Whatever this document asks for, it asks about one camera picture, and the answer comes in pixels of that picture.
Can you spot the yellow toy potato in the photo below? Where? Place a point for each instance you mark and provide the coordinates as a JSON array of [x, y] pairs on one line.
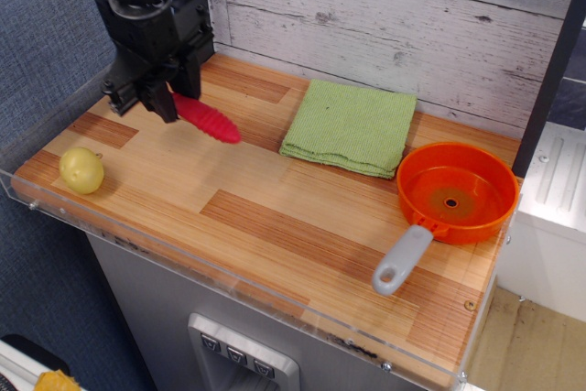
[[82, 170]]

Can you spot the red handled metal spoon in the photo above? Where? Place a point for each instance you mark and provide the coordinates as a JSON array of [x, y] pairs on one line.
[[207, 119]]

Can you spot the clear acrylic table guard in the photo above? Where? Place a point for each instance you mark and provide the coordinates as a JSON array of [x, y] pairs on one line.
[[276, 248]]

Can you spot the silver button panel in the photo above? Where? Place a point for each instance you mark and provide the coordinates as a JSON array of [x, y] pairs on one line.
[[230, 360]]

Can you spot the orange measuring cup grey handle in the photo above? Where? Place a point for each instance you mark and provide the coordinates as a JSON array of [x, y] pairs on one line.
[[449, 192]]

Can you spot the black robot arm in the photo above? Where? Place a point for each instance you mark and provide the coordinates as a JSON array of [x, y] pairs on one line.
[[159, 48]]

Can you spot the green folded cloth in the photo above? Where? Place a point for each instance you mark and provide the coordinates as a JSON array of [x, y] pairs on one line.
[[359, 129]]

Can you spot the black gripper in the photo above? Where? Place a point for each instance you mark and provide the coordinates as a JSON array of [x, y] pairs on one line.
[[157, 53]]

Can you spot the yellow object with black mesh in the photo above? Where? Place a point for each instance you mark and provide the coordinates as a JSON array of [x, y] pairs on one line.
[[47, 381]]

